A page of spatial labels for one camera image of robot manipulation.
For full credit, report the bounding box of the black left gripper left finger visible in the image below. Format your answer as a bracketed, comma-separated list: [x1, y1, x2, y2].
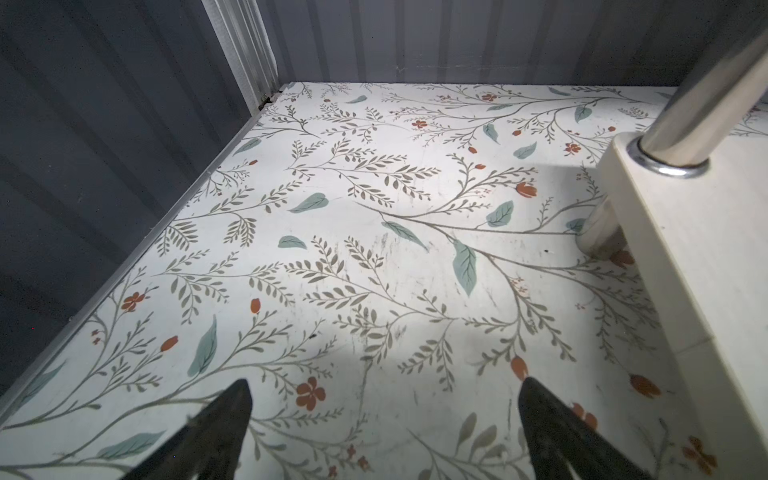
[124, 379, 253, 480]

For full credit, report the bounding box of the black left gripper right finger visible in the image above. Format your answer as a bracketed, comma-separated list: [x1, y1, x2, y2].
[518, 377, 650, 479]

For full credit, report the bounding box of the white two-tier shelf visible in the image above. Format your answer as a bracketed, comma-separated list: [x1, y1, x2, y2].
[577, 1, 767, 479]

